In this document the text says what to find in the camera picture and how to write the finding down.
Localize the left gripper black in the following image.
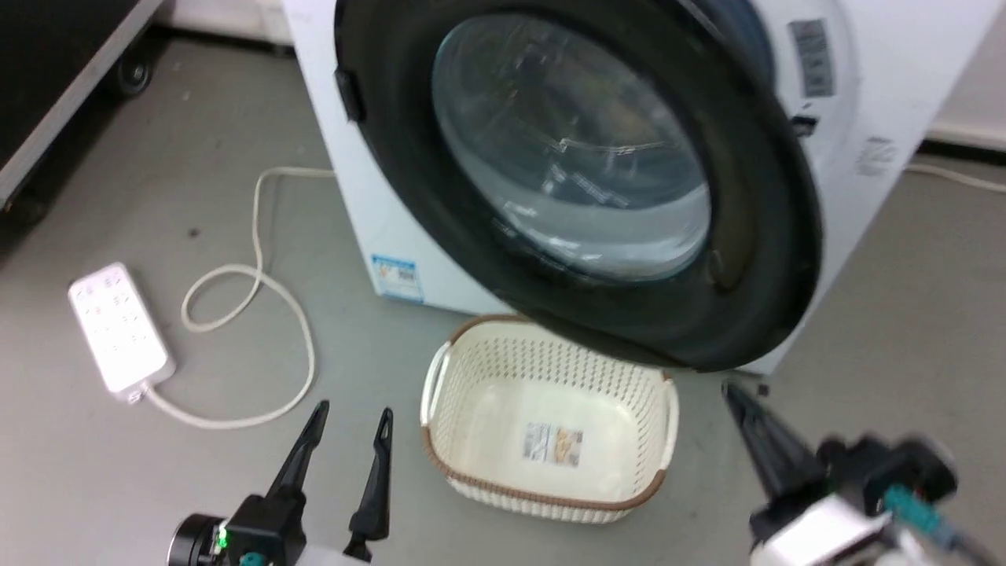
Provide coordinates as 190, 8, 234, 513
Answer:
173, 399, 394, 566

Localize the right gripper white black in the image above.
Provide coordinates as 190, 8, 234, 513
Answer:
721, 381, 961, 566

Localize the black round washing machine door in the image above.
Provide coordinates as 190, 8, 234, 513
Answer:
334, 0, 824, 372

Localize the white front-loading washing machine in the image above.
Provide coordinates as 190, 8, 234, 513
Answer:
281, 0, 1006, 377

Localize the cream perforated laundry basket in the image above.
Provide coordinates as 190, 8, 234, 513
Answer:
420, 314, 681, 524

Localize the blue energy label sticker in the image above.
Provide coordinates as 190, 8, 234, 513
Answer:
371, 254, 425, 303

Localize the paper label inside basket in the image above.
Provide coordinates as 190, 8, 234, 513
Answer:
523, 422, 585, 467

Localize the white power strip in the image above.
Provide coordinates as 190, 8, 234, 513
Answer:
68, 263, 175, 403

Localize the small grey text sticker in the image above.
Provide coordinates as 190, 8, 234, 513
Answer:
855, 138, 897, 178

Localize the grey barcode sticker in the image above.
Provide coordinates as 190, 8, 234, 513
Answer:
788, 20, 835, 99

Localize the black caster wheel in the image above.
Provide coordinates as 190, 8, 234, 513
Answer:
116, 47, 154, 97

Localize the black wheeled cart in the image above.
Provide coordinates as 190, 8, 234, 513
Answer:
0, 0, 162, 229

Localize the white power strip cable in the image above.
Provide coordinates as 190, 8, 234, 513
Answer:
141, 167, 337, 429

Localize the white cable on floor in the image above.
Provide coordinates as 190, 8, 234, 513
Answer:
904, 161, 1006, 193

